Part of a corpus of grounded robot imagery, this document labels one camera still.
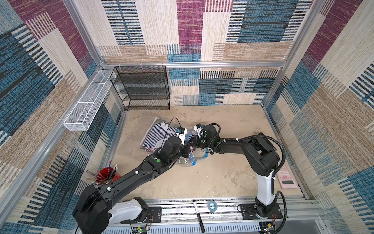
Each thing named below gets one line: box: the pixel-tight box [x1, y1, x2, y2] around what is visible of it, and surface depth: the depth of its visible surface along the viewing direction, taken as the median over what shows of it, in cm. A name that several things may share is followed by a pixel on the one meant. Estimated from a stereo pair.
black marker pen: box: [192, 200, 206, 234], surface depth 74 cm
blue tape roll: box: [207, 200, 218, 213], surface depth 77 cm
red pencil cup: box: [93, 166, 122, 186], surface depth 79 cm
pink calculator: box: [276, 163, 298, 189], surface depth 85 cm
